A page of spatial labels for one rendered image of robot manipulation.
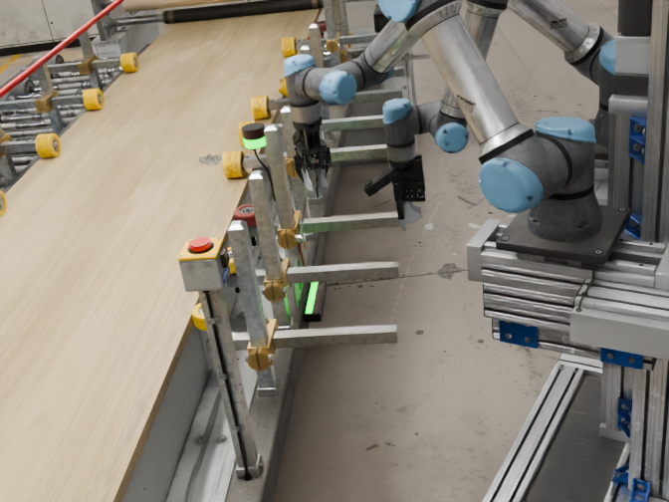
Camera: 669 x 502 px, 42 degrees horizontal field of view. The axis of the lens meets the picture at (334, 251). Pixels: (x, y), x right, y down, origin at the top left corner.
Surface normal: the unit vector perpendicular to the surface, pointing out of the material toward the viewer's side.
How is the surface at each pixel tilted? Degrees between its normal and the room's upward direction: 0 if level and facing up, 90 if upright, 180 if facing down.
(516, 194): 96
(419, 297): 0
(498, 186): 96
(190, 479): 0
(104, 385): 0
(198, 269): 90
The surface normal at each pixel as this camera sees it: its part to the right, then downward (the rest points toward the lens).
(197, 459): -0.12, -0.87
